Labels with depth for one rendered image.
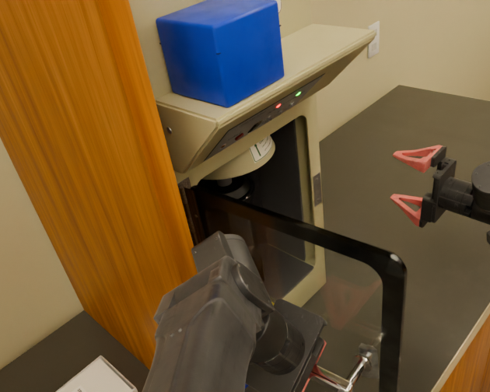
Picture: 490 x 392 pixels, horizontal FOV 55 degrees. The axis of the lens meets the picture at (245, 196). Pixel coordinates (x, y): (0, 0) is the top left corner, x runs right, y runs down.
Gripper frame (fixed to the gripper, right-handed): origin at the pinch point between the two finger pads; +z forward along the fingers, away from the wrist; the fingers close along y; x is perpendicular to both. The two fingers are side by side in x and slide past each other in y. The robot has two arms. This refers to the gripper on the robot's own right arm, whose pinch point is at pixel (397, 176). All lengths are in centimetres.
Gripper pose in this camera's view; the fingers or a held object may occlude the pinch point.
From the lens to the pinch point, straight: 93.0
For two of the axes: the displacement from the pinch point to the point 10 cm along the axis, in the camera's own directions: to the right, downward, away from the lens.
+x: -6.7, 5.1, -5.4
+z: -7.3, -3.2, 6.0
